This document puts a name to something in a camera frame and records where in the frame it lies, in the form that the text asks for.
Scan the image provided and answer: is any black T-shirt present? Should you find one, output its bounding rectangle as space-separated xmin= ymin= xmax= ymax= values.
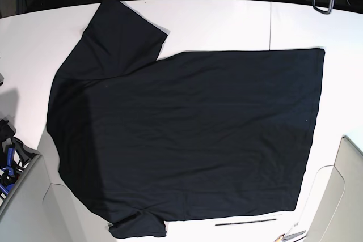
xmin=47 ymin=0 xmax=325 ymax=239

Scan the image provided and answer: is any grey panel left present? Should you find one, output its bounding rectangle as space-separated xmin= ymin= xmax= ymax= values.
xmin=0 ymin=154 xmax=77 ymax=242

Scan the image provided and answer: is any grey panel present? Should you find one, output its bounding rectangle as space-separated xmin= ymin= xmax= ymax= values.
xmin=305 ymin=137 xmax=362 ymax=242
xmin=0 ymin=154 xmax=77 ymax=242

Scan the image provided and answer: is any blue black clamps pile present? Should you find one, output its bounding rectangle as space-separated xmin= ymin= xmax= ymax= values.
xmin=1 ymin=119 xmax=36 ymax=201

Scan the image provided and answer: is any grey panel right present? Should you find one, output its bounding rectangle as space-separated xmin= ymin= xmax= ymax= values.
xmin=305 ymin=137 xmax=362 ymax=242

